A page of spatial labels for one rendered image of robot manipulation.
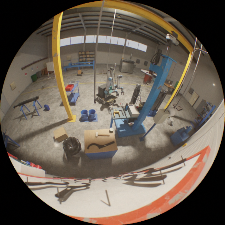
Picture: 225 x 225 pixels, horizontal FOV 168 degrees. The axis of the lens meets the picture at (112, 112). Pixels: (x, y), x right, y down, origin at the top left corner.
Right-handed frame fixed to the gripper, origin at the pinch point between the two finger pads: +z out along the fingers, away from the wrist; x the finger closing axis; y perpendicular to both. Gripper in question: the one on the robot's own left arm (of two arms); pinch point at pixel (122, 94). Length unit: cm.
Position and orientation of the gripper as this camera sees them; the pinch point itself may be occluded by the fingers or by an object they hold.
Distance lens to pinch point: 358.0
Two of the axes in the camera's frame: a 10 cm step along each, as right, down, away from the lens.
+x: 7.4, -3.1, 6.0
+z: 0.6, 9.1, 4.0
